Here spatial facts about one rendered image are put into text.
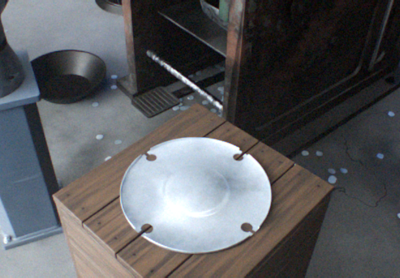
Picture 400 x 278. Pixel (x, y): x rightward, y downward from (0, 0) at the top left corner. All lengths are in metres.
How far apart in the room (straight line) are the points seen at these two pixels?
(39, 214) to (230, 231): 0.58
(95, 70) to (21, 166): 0.74
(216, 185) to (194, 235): 0.12
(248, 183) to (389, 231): 0.57
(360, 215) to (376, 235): 0.08
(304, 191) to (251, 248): 0.18
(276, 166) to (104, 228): 0.37
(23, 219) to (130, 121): 0.53
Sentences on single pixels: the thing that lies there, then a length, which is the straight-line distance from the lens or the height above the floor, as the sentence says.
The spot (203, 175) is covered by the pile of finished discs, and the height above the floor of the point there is 0.36.
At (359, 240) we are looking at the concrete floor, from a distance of 1.37.
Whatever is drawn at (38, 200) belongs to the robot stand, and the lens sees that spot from 1.25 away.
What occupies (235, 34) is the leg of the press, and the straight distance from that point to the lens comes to 1.15.
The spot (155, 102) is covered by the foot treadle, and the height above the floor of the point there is 0.16.
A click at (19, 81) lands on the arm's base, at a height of 0.46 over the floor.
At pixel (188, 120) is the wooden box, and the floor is 0.35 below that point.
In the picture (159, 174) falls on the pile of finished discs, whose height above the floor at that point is 0.35.
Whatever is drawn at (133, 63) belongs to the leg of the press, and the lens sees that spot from 1.64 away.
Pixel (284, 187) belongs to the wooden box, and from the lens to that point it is 0.96.
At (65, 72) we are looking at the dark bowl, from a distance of 1.88.
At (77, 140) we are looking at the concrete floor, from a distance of 1.58.
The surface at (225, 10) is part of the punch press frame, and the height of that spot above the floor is 0.47.
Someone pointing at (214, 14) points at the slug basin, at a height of 0.38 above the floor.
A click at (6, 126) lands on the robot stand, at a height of 0.38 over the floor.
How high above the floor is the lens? 1.05
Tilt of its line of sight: 43 degrees down
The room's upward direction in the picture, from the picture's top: 3 degrees clockwise
